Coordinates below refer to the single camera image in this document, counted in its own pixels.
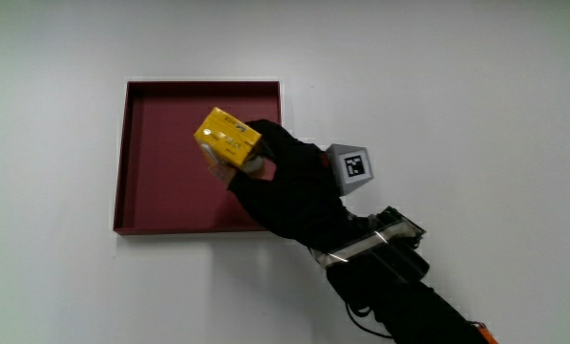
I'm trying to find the black cable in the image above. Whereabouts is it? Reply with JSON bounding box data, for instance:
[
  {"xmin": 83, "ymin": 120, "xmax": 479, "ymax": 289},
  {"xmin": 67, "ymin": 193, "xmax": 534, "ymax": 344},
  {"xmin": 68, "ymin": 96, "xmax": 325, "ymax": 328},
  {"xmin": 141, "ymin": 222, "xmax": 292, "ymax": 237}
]
[{"xmin": 344, "ymin": 300, "xmax": 396, "ymax": 341}]

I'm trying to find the person's right hand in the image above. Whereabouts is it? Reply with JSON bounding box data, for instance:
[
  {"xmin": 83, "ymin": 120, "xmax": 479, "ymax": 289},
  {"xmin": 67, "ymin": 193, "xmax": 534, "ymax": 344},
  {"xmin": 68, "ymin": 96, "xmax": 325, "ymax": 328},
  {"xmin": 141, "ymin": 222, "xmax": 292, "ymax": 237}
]
[{"xmin": 208, "ymin": 118, "xmax": 375, "ymax": 250}]

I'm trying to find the dark red square tray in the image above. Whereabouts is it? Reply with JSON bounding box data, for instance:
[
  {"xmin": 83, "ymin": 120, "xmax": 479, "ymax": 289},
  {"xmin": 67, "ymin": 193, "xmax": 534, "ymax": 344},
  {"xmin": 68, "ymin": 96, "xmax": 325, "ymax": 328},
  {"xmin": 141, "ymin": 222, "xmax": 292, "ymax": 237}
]
[{"xmin": 112, "ymin": 78, "xmax": 285, "ymax": 236}]

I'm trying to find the orange strap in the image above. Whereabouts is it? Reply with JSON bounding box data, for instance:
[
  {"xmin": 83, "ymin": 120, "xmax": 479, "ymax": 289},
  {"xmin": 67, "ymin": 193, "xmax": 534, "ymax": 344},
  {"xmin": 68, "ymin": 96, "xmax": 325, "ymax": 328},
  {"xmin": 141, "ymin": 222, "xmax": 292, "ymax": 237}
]
[{"xmin": 471, "ymin": 321, "xmax": 499, "ymax": 344}]

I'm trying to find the yellow ice redtea carton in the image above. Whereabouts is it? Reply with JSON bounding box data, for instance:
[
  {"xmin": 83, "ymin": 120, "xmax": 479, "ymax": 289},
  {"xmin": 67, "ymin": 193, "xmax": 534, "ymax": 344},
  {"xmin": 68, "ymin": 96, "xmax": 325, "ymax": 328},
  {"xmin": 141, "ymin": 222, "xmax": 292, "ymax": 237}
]
[{"xmin": 193, "ymin": 106, "xmax": 264, "ymax": 171}]

